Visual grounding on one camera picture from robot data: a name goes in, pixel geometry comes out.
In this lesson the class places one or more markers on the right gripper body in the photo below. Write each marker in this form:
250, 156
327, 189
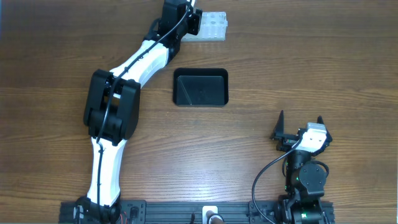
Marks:
287, 141

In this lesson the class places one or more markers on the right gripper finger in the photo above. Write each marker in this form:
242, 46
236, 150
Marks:
280, 124
320, 120

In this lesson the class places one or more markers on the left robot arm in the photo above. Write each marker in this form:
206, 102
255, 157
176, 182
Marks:
105, 174

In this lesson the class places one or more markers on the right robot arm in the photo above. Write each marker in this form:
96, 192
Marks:
308, 180

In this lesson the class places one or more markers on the black tray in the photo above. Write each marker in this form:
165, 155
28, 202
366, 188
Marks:
214, 90

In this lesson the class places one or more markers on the white test tube rack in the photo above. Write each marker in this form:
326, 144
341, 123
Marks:
214, 26

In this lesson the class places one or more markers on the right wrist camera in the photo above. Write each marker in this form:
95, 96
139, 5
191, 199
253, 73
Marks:
314, 137

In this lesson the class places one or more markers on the mounting rail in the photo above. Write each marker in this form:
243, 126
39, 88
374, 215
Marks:
174, 213

